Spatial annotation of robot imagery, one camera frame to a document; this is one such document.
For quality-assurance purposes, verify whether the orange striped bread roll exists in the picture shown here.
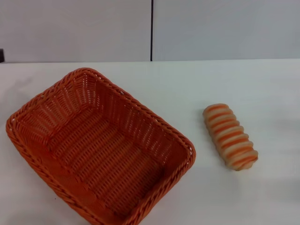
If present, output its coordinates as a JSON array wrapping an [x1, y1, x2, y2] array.
[[202, 102, 259, 172]]

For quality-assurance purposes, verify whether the orange woven plastic basket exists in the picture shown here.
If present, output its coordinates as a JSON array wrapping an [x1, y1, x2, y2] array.
[[5, 67, 196, 225]]

